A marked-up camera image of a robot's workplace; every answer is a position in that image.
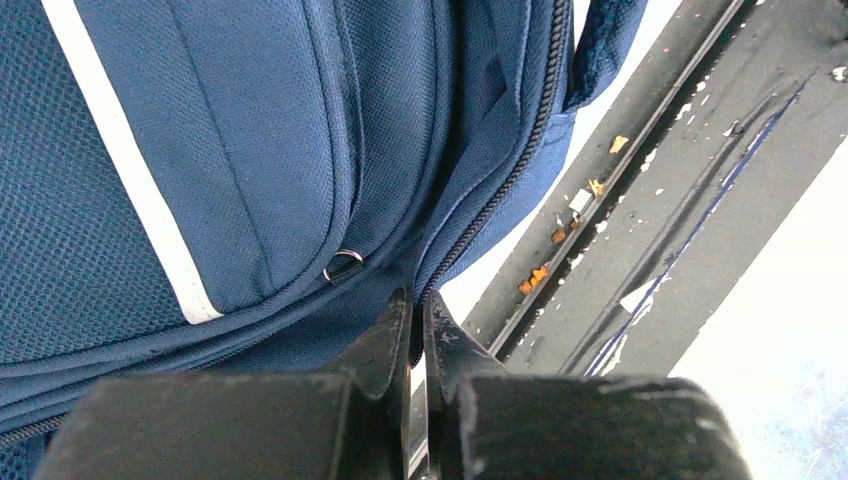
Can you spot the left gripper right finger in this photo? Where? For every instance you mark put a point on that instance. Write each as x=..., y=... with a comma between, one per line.
x=486, y=423

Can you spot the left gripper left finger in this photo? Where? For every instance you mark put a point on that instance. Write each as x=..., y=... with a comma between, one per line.
x=348, y=420

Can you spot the navy blue student backpack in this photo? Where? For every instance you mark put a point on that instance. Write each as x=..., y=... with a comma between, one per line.
x=191, y=184

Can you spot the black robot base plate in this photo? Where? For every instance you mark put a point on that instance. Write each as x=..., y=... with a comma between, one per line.
x=679, y=175

